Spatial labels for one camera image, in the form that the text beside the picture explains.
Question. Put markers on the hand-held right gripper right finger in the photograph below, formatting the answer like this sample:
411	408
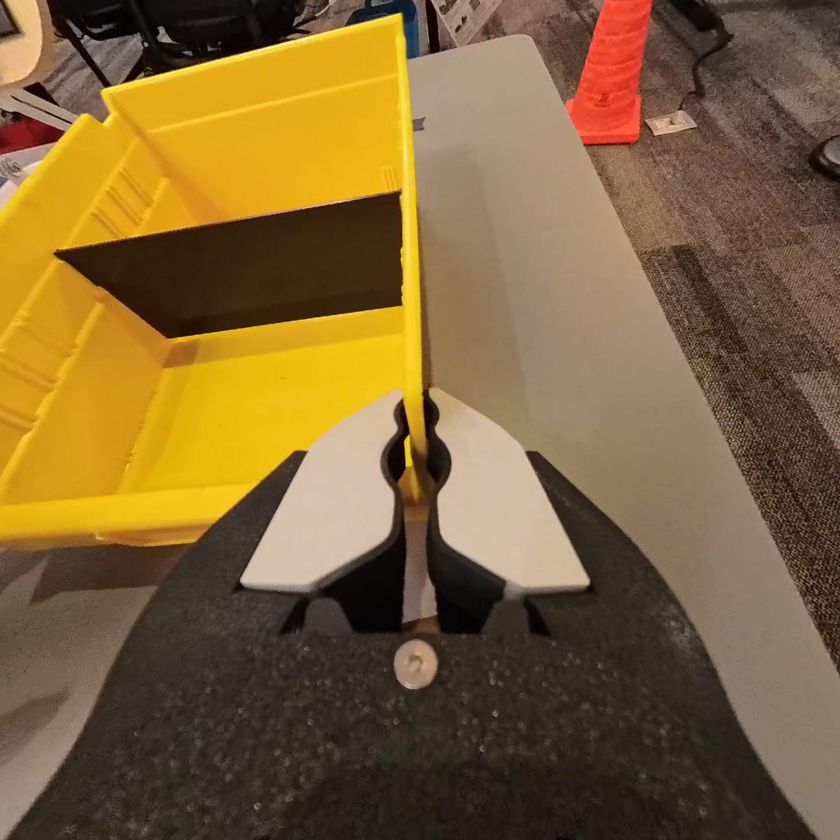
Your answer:
505	518

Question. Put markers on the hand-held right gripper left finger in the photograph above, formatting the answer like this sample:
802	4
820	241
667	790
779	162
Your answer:
328	512

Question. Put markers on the yellow plastic bin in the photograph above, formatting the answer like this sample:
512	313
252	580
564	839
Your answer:
262	407

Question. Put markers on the black bin divider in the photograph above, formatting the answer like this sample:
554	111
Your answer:
262	262

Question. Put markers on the white floor outlet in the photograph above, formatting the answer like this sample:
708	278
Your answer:
669	123

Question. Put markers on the orange traffic cone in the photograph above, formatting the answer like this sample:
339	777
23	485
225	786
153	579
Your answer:
610	79

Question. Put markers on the printed paper sheet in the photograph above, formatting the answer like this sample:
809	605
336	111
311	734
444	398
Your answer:
466	19

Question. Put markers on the black office chair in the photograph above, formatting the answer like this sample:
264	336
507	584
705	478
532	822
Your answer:
197	26

